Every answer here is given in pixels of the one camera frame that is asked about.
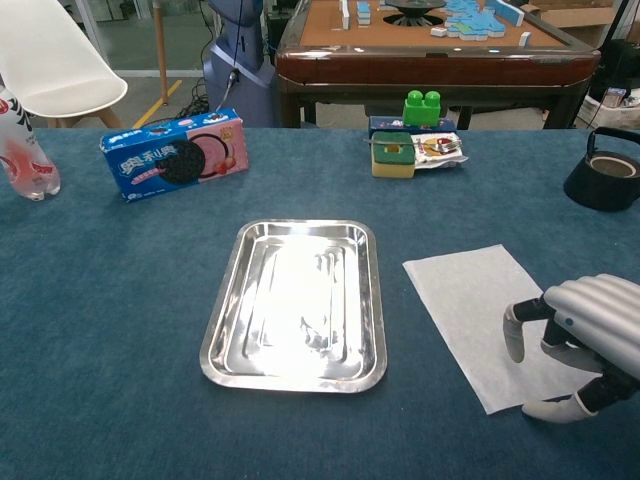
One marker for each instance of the blue pink cookie box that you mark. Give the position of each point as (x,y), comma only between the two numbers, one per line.
(170,160)

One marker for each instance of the small dark blue box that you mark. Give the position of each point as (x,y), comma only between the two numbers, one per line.
(385,123)

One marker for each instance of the blue white mahjong tile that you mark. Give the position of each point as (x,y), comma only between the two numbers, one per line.
(439,32)
(524,39)

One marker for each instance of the white red snack packet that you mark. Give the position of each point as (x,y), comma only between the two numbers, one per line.
(435,155)

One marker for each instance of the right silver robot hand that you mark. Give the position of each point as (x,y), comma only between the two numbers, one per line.
(600,320)

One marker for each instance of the white chair with wooden legs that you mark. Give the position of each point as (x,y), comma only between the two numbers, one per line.
(50,60)

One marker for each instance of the clear plastic drink bottle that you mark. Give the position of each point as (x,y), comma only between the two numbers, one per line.
(25,160)

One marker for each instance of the black cast iron teapot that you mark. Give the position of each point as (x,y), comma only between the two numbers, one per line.
(590,195)

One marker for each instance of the green toy brick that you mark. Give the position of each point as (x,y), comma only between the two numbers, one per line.
(422,112)

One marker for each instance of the stainless steel tray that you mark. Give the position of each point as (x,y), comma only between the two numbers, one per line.
(295,300)

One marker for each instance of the wooden pole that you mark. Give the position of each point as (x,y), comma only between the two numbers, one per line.
(160,50)

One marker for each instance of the white paper tissue sheet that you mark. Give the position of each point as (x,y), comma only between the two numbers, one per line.
(465,310)

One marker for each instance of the brown cardboard box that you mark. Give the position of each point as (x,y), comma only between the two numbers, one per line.
(575,15)

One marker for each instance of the blue felt table cloth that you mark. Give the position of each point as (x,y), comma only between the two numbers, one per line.
(100,300)

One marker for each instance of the black mahjong table hub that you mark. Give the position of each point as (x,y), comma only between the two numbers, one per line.
(412,12)

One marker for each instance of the brown mahjong table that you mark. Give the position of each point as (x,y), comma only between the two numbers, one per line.
(425,70)

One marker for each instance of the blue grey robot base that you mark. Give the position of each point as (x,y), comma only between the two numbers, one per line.
(240,95)

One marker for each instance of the green yellow sponge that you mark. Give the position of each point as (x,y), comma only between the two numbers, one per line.
(392,167)

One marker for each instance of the pile of blue mahjong tiles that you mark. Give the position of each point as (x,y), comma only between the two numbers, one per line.
(470,22)

